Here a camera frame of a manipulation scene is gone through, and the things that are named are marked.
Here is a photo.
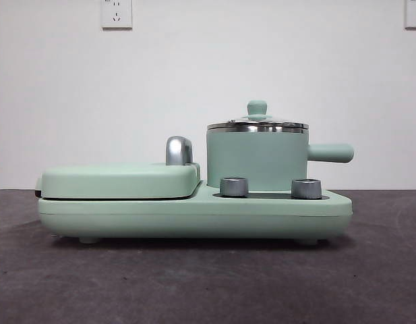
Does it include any glass pot lid green knob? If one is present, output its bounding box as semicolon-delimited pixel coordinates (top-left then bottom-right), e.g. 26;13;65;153
206;99;309;133

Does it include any mint green grill lid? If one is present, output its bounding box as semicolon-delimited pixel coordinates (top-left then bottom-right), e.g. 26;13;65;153
34;161;202;200

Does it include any silver control knob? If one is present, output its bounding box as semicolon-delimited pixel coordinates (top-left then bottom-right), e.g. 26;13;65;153
291;178;322;200
219;176;250;198

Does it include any mint green breakfast machine base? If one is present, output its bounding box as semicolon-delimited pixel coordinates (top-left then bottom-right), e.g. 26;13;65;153
37;180;354;245

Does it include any chrome grill lid handle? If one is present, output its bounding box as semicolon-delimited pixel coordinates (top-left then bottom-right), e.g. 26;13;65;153
165;135;196;167

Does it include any mint green pot with handle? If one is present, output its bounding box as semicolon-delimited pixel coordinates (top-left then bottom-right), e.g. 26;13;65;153
205;123;355;190

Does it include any white wall socket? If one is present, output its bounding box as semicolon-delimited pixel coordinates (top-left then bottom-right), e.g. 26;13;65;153
404;0;416;30
100;0;133;30

